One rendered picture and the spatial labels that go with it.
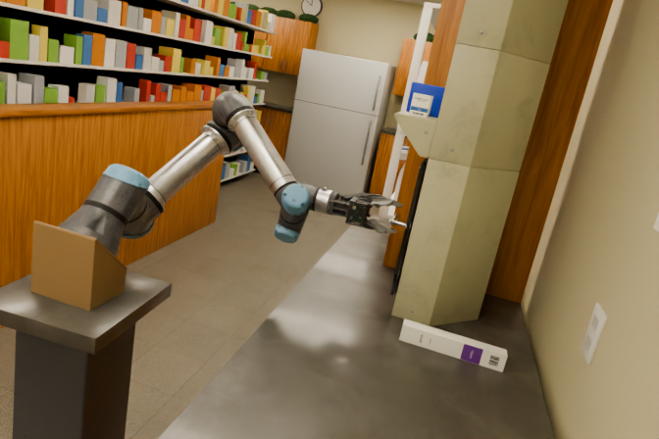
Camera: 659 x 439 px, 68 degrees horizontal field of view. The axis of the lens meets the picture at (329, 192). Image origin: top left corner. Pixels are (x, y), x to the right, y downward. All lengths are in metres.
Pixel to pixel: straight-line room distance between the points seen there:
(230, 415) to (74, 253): 0.54
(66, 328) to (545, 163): 1.43
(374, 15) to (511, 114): 5.78
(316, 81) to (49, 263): 5.43
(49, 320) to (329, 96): 5.48
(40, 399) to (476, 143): 1.27
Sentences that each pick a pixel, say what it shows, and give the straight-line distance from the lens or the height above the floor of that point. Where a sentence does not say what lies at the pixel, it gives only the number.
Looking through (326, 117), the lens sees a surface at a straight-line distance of 6.46.
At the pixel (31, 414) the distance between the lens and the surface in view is 1.53.
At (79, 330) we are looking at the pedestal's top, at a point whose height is 0.94.
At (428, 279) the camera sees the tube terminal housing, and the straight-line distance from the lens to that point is 1.42.
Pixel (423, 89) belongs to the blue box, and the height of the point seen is 1.58.
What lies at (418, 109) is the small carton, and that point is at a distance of 1.39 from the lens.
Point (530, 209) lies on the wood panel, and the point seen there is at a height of 1.27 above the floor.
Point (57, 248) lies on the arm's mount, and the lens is 1.32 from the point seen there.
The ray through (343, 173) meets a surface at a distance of 6.47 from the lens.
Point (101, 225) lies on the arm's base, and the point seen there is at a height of 1.13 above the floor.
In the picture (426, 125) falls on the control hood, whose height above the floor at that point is 1.49.
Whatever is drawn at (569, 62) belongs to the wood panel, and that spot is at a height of 1.74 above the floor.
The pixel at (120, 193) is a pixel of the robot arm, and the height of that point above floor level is 1.19.
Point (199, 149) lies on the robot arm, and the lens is 1.55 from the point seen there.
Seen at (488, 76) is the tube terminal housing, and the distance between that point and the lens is 1.32.
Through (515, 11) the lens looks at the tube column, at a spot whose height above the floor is 1.81.
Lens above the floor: 1.59
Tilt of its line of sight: 14 degrees down
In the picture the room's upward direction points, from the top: 11 degrees clockwise
